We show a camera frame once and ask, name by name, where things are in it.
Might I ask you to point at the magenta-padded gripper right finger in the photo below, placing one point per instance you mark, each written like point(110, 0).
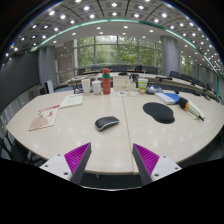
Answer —
point(163, 166)

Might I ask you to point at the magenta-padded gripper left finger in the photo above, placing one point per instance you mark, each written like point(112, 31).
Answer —
point(56, 165)

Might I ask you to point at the black computer mouse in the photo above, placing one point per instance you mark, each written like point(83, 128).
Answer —
point(106, 123)

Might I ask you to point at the black mouse pad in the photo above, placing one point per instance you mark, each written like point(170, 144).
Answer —
point(159, 112)

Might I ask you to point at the red and white booklet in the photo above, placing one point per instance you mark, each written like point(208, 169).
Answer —
point(45, 117)

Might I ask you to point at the pale green paper booklet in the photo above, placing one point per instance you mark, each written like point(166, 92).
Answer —
point(71, 100)

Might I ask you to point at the black foam-head microphone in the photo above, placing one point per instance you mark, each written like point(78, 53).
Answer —
point(183, 103)

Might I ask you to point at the white paper sheet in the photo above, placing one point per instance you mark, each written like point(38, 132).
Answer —
point(197, 108)

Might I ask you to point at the blue and white book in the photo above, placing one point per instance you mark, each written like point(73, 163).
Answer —
point(168, 98)

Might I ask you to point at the dark grey conference microphone console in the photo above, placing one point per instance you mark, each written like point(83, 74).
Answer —
point(154, 90)

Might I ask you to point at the white upright appliance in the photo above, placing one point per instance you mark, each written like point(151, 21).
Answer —
point(50, 86)

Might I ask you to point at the printed paper drink cup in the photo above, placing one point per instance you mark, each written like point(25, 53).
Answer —
point(142, 86)

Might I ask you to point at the colourful printed flyer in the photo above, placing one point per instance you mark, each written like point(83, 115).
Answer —
point(123, 93)

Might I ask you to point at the white paper cup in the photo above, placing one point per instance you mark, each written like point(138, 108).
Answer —
point(86, 86)

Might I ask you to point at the white lidded mug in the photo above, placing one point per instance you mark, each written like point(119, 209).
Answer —
point(96, 88)

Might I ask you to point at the beige cardboard box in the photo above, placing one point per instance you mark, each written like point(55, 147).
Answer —
point(124, 84)

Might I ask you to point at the red bottle with green band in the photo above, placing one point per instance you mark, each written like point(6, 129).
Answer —
point(106, 83)

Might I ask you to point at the dark office chairs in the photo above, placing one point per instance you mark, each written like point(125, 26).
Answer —
point(151, 70)

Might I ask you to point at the ceiling lights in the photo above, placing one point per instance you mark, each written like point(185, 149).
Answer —
point(114, 4)

